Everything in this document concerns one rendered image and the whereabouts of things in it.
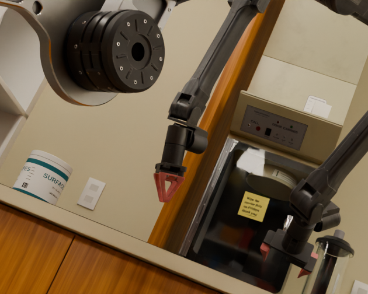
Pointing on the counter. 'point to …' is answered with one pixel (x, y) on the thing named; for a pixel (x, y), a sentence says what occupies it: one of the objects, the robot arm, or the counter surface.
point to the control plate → (284, 128)
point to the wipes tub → (43, 177)
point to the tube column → (320, 40)
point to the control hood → (316, 141)
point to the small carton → (320, 109)
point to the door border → (205, 197)
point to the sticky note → (253, 206)
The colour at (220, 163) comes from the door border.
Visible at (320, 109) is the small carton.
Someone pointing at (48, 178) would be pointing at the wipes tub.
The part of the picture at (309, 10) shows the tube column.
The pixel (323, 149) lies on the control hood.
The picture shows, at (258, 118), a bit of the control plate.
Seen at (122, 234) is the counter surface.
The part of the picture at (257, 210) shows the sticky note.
